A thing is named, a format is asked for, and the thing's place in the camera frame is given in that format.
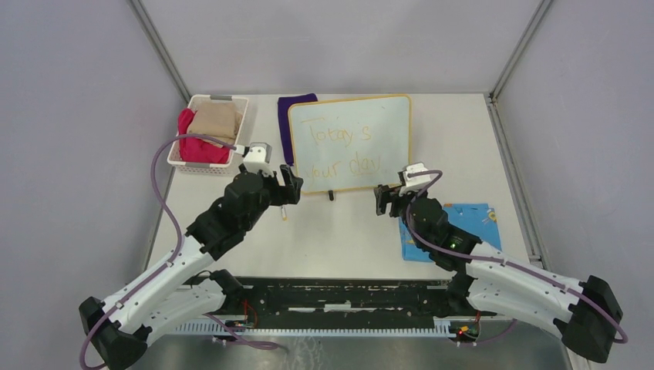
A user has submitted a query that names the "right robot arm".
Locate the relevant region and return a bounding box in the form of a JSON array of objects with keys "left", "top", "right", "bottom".
[{"left": 374, "top": 185, "right": 626, "bottom": 363}]

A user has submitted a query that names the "aluminium rail frame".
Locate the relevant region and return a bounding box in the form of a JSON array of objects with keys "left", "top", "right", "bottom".
[{"left": 484, "top": 93, "right": 549, "bottom": 270}]

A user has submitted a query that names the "blue patterned cloth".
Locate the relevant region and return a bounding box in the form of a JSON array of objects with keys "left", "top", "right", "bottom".
[{"left": 398, "top": 203, "right": 502, "bottom": 263}]

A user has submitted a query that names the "yellow framed whiteboard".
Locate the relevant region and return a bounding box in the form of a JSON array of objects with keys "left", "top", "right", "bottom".
[{"left": 288, "top": 94, "right": 413, "bottom": 193}]

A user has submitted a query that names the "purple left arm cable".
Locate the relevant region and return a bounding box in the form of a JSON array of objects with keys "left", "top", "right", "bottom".
[{"left": 79, "top": 133, "right": 251, "bottom": 370}]

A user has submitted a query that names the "purple folded cloth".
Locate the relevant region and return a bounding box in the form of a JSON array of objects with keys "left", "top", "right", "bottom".
[{"left": 277, "top": 93, "right": 318, "bottom": 167}]

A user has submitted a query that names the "beige cloth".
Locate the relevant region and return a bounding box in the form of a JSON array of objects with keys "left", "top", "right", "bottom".
[{"left": 187, "top": 100, "right": 243, "bottom": 145}]

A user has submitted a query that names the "pink cloth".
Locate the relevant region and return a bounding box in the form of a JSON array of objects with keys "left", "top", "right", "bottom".
[{"left": 177, "top": 108, "right": 231, "bottom": 164}]

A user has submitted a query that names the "white cable duct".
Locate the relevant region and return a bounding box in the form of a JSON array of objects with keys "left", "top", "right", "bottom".
[{"left": 171, "top": 318, "right": 455, "bottom": 338}]

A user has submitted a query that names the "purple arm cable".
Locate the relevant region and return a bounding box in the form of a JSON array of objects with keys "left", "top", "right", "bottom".
[
  {"left": 405, "top": 170, "right": 629, "bottom": 346},
  {"left": 79, "top": 133, "right": 251, "bottom": 370}
]

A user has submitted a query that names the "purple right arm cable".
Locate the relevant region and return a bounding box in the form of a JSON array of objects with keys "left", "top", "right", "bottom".
[{"left": 405, "top": 170, "right": 629, "bottom": 346}]

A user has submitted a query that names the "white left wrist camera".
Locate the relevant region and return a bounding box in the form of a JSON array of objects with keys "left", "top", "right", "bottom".
[{"left": 241, "top": 143, "right": 272, "bottom": 165}]

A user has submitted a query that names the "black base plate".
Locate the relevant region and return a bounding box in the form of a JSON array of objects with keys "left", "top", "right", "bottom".
[{"left": 211, "top": 277, "right": 477, "bottom": 330}]

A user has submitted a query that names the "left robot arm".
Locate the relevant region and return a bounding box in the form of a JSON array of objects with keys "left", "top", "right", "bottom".
[{"left": 79, "top": 165, "right": 304, "bottom": 369}]

